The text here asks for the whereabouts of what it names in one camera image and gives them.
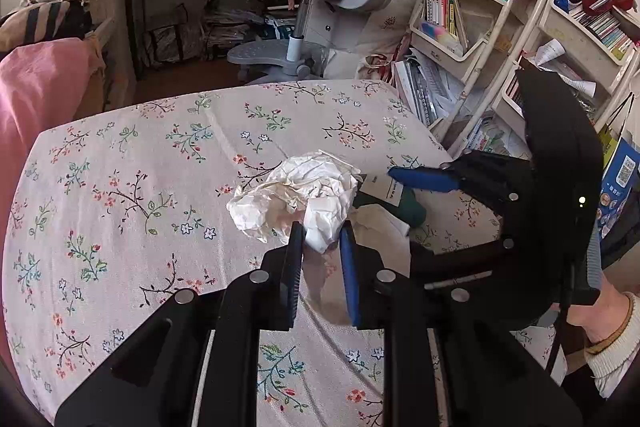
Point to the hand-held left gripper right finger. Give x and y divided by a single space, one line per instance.
350 277

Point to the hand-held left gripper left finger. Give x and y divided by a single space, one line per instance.
295 267

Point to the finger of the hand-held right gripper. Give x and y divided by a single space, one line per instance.
425 179
465 262

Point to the clear plastic bottle green label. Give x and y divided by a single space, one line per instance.
382 193

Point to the large white tissue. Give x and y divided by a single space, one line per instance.
305 192

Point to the person's right forearm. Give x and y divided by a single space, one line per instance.
622 357

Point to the person's right hand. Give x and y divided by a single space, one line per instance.
597 309

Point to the yellow blue box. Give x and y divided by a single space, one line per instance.
620 177

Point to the pile of papers and folders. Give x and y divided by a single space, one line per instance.
425 87

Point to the large white book rack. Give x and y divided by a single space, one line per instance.
575 37

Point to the floral tablecloth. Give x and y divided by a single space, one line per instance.
150 217

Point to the small white book rack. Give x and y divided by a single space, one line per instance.
462 22

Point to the pile of newspapers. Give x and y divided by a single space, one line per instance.
235 29

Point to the pink blanket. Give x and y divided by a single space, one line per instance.
40 107

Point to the striped beige bag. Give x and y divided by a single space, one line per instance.
47 7

